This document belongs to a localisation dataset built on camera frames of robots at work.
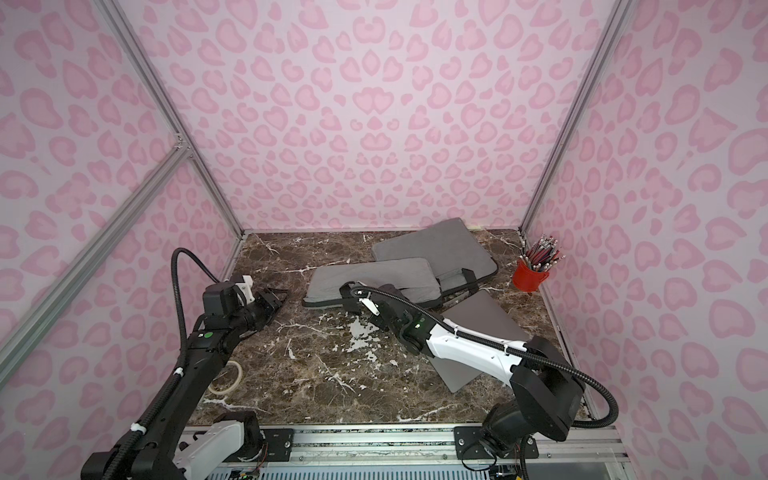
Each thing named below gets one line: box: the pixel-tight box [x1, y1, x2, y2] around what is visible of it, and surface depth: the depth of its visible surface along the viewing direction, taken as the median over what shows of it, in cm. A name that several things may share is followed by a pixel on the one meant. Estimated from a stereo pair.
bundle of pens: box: [519, 234, 566, 272], surface depth 94 cm
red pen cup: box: [512, 259, 549, 292], surface depth 98 cm
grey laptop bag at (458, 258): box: [371, 217, 499, 297], surface depth 116 cm
